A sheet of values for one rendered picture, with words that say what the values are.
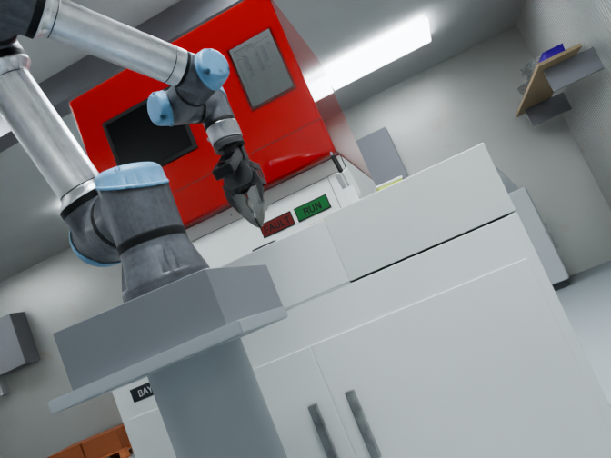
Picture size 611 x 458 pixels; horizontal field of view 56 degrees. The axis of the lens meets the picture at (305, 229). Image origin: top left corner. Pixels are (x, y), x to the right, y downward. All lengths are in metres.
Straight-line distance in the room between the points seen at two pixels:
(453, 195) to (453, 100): 6.74
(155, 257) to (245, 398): 0.26
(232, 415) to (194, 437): 0.06
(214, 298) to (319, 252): 0.41
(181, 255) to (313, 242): 0.35
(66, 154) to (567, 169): 7.09
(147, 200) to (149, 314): 0.19
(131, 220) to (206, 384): 0.29
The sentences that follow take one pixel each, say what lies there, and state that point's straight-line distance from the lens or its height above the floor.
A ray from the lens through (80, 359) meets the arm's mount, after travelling 0.95.
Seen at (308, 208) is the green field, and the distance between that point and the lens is 1.84.
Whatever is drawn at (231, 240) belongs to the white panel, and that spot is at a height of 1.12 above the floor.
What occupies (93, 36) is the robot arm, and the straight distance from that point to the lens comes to 1.13.
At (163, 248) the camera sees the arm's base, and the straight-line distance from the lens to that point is 0.94.
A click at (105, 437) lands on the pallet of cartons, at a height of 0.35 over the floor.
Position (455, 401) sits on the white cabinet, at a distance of 1.18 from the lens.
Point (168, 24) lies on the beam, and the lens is 4.41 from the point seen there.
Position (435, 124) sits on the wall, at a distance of 7.81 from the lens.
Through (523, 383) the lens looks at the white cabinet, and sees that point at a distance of 1.18.
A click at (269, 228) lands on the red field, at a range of 1.88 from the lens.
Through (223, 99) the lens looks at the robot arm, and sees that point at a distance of 1.35.
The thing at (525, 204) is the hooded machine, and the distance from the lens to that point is 6.78.
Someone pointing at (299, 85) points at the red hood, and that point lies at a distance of 1.87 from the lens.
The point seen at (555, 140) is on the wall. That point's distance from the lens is 7.84.
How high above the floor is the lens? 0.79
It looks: 8 degrees up
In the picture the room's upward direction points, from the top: 23 degrees counter-clockwise
